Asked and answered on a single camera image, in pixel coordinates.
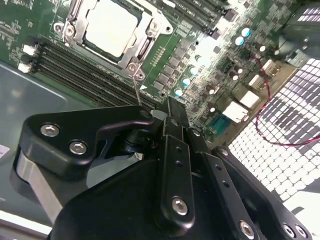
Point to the thin metal locking lever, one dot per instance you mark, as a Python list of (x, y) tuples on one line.
[(137, 88)]

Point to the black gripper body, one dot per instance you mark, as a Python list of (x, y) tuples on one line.
[(120, 205)]

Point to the metal socket cover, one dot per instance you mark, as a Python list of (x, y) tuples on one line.
[(78, 32)]

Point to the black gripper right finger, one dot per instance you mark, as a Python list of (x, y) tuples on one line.
[(225, 180)]

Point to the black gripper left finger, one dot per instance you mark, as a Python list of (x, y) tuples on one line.
[(62, 135)]

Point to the silver CPU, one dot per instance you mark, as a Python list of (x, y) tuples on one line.
[(110, 27)]

